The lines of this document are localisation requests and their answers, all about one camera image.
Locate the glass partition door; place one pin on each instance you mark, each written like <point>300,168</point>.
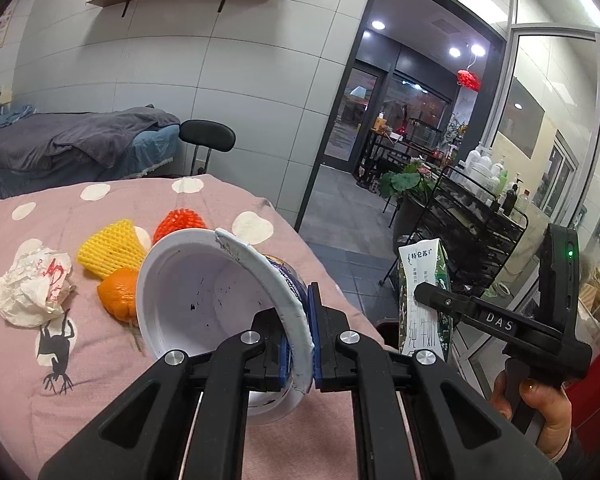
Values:
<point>555,85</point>

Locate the red foam fruit net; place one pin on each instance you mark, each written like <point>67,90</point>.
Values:
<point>180,221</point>

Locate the red hanging lantern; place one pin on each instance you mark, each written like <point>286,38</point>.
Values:
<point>469,79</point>

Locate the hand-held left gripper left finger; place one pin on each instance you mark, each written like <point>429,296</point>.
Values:
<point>282,370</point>

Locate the dark brown pump bottle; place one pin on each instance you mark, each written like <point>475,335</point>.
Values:
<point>510,200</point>

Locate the yellow foam fruit net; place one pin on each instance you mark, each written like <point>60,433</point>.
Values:
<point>107,250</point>

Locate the green bottle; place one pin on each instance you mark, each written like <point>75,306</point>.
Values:
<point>503,181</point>

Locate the person's right forearm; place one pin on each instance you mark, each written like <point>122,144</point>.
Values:
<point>580,460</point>

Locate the pink dotted blanket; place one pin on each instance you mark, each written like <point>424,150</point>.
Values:
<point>130,200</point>

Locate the person's right hand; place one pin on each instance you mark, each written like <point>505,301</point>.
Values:
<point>550,410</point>

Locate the clear bottle with red cap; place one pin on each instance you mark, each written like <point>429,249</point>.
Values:
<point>524,204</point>

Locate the glass double door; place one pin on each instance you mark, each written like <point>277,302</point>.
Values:
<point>360,110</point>

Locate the black metal table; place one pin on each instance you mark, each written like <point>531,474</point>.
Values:
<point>380,136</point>

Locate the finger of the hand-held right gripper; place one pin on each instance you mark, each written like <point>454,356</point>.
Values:
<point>445,302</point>

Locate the orange fruit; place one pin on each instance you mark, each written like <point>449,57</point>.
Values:
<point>120,295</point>

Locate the cluster of white pump bottles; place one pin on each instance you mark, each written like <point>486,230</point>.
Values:
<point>480,162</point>

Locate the blue cloth pile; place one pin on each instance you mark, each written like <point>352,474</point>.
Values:
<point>0,115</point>

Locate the black chair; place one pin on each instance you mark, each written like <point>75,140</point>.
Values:
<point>207,135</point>

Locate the grey covered bed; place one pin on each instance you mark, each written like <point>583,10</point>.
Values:
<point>70,135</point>

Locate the white paper bowl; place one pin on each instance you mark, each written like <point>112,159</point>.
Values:
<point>195,285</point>

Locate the white paper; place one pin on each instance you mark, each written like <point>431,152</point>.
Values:
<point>27,290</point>

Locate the green white milk carton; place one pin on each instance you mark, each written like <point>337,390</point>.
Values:
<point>420,270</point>

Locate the wall poster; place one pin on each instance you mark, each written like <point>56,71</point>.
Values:
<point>2,27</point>

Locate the green potted plant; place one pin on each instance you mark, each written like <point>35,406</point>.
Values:
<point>400,182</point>

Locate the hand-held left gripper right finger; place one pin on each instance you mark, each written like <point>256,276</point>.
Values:
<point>317,355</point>

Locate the black door frame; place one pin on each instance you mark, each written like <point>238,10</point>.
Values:
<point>347,85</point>

